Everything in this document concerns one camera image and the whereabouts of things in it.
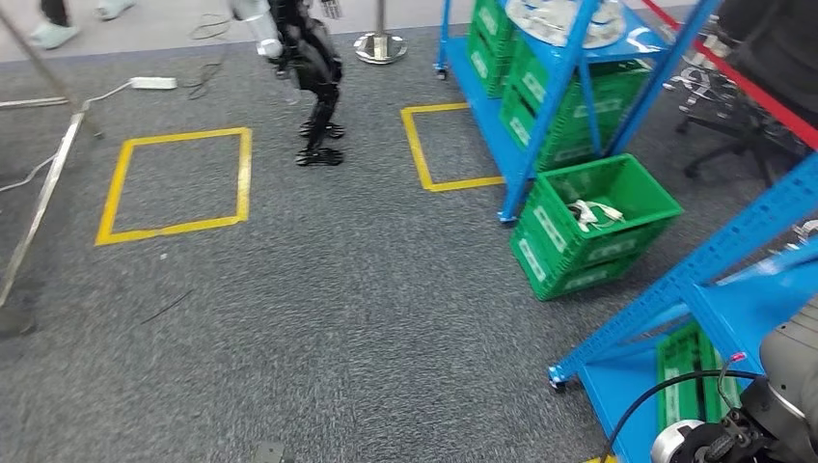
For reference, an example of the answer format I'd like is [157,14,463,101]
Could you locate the person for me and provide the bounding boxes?
[27,0,137,51]

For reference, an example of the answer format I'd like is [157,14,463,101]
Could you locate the yellow floor tape square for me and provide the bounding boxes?
[94,126,254,248]
[400,101,507,194]

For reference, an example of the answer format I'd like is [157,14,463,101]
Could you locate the red barrier belt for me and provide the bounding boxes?
[641,0,818,152]

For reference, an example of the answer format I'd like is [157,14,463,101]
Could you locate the steel workbench table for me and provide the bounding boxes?
[0,6,105,338]

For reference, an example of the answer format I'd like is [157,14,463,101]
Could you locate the silver plastic wheel hubcap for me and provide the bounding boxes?
[504,0,629,50]

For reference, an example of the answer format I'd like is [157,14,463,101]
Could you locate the white power cable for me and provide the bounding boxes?
[0,79,135,194]

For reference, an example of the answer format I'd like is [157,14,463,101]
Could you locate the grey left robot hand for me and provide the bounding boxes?
[251,441,288,463]

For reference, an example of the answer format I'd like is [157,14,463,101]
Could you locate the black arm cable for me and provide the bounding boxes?
[603,368,763,463]

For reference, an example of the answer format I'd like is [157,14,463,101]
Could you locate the black and silver humanoid robot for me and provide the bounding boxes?
[229,0,347,169]

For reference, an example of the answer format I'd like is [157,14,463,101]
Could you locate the chrome stanchion post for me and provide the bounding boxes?
[353,0,409,66]

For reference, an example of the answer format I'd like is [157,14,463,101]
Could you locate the black floor cable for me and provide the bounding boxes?
[180,13,232,101]

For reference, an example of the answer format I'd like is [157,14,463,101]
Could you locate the blue metal shelf rack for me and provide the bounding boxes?
[548,152,818,463]
[434,0,724,225]

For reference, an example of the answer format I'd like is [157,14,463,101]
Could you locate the white device with cable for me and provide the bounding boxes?
[566,199,628,233]

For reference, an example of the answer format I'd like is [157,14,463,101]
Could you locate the white power strip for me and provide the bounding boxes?
[129,75,179,92]

